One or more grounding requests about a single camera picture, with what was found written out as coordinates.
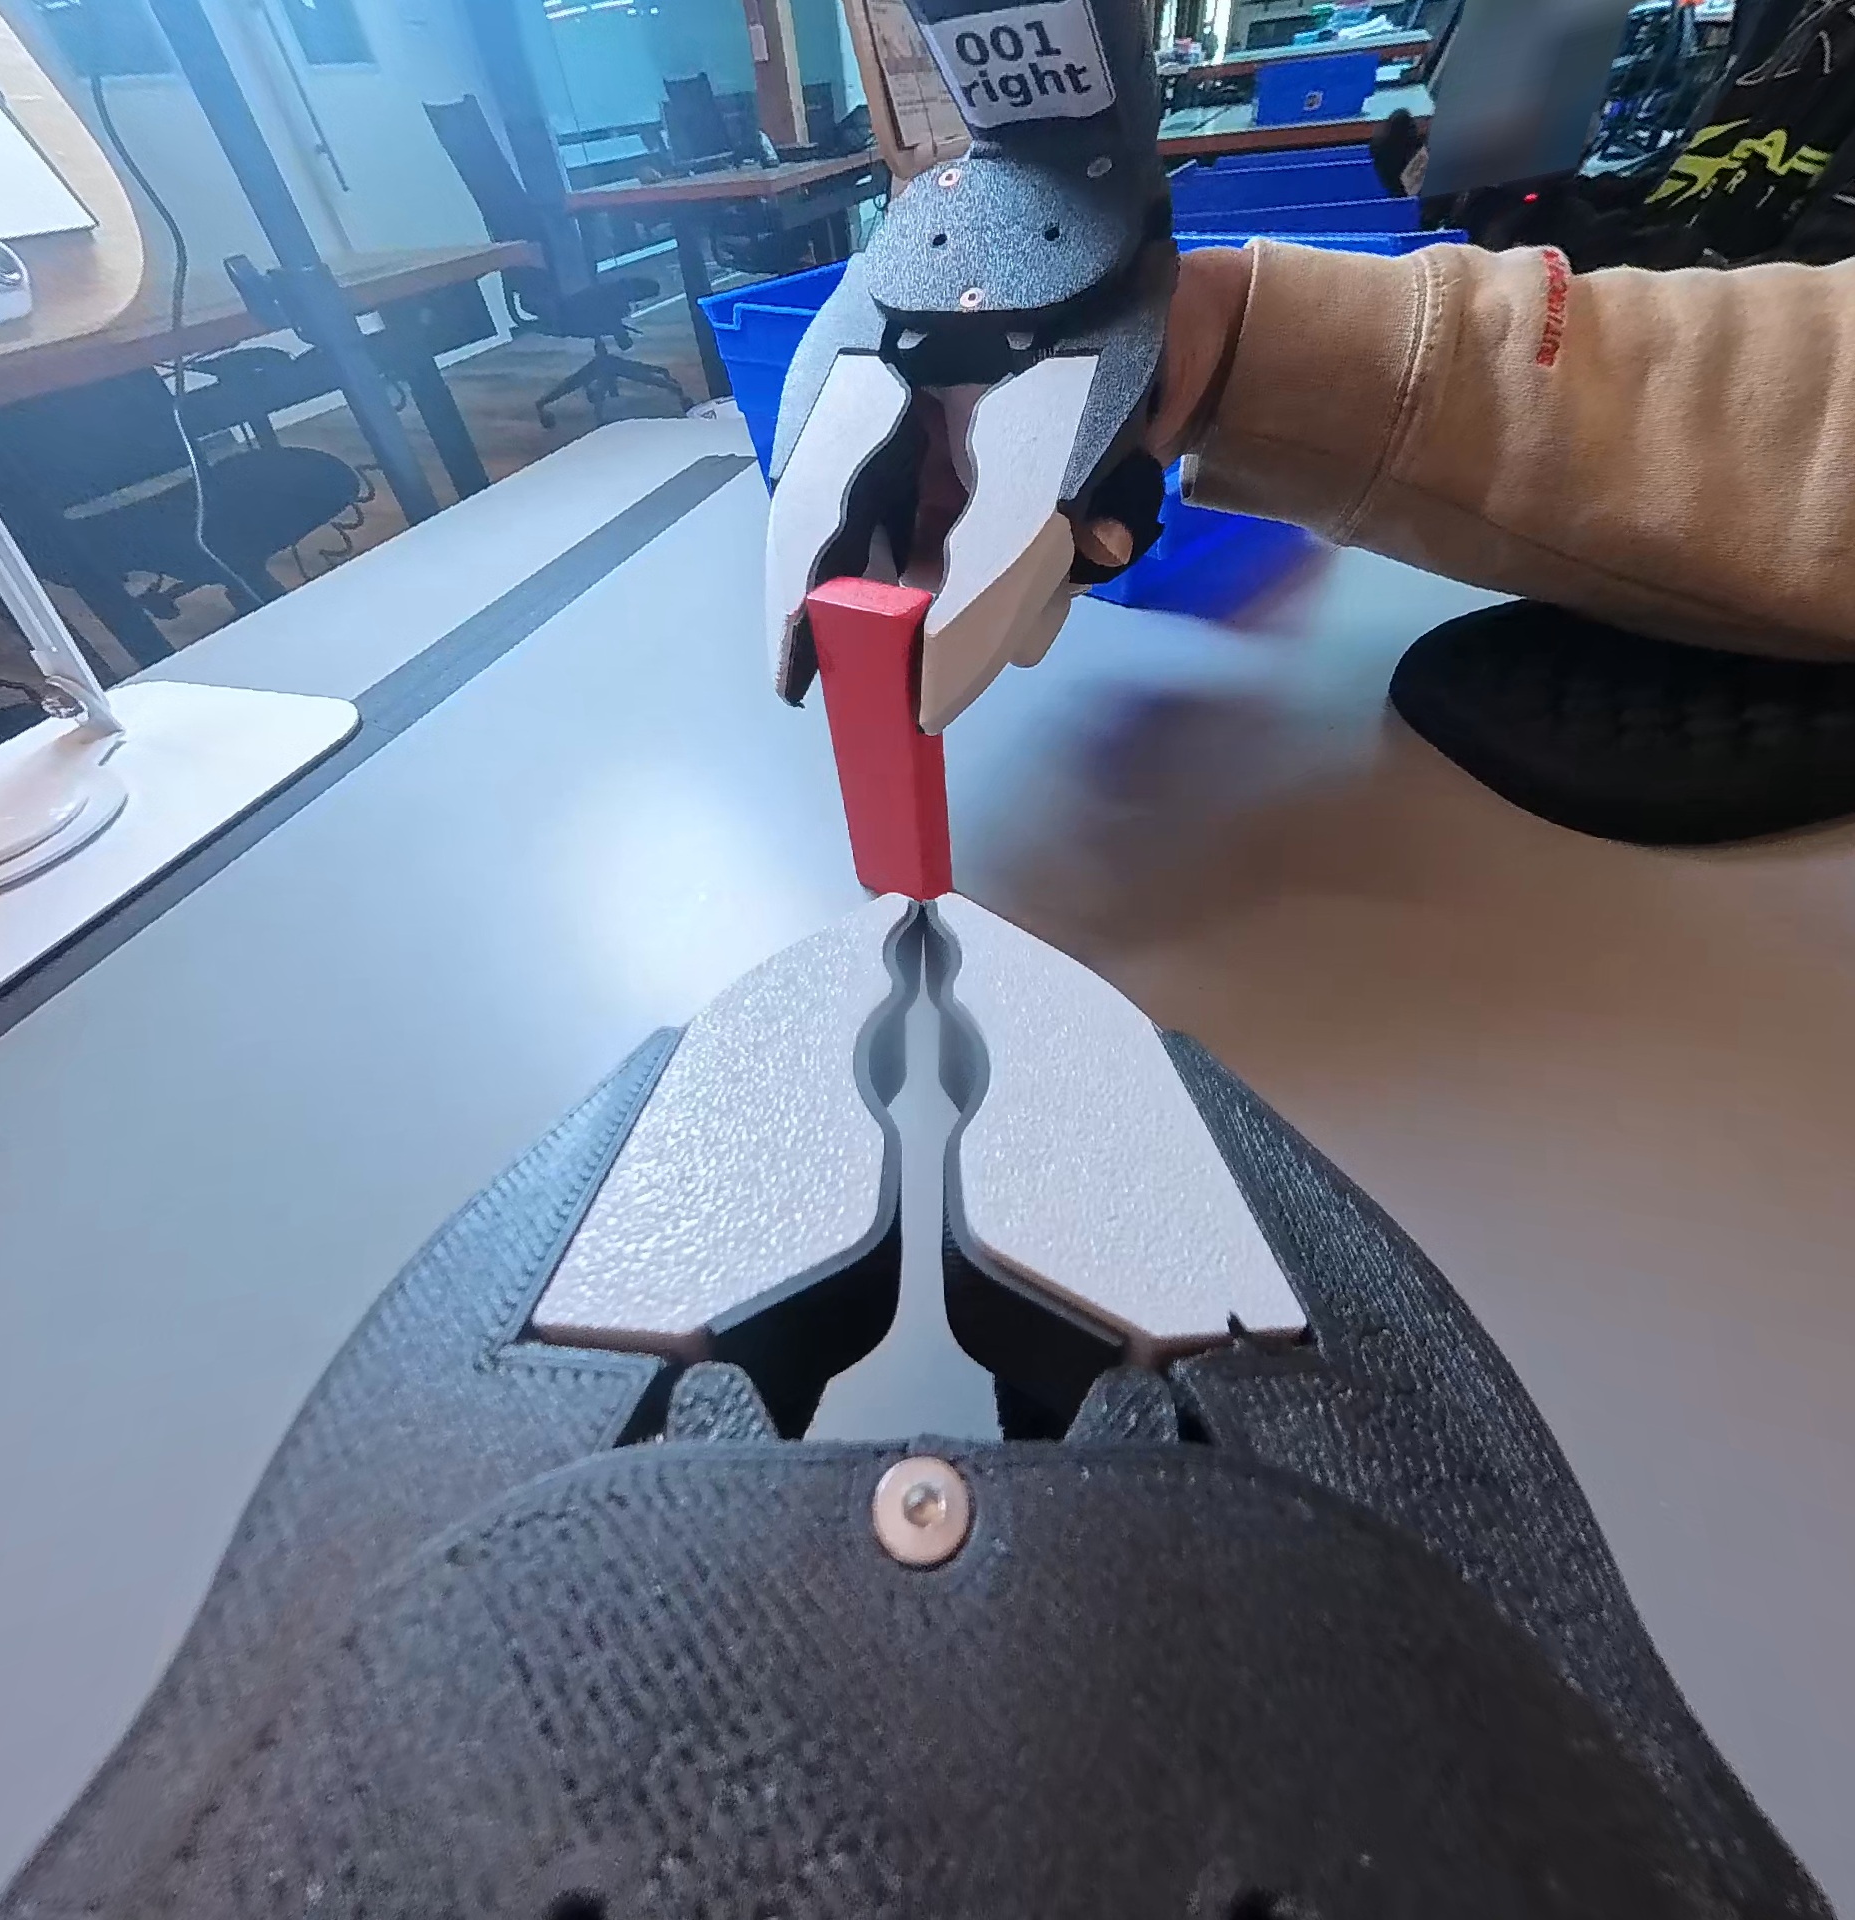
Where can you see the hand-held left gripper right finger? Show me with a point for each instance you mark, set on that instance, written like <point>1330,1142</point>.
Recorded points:
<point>1122,1183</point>

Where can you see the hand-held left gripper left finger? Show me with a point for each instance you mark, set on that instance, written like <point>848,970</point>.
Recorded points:
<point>732,1171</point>

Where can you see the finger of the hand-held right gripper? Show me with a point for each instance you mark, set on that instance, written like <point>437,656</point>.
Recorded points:
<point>849,437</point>
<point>1019,511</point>

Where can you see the blue plastic bin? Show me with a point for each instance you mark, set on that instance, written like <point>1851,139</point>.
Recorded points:
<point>1314,89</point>
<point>1271,185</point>
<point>757,375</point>

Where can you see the red wooden arch block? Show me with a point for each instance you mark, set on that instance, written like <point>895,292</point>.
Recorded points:
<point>892,750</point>

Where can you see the person's right forearm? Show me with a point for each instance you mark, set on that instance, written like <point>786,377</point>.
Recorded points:
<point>1540,420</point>

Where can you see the wooden desk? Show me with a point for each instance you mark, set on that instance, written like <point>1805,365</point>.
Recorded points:
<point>344,277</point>
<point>716,183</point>

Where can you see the black office chair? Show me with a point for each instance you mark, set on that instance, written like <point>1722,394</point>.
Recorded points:
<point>266,495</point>
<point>476,166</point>

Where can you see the black mesh wrist rest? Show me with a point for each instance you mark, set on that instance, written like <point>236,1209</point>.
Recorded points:
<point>1618,734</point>

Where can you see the white document stand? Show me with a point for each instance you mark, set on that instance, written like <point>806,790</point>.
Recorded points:
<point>192,750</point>

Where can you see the printed instruction sheet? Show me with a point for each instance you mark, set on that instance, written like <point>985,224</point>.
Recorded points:
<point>11,166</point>

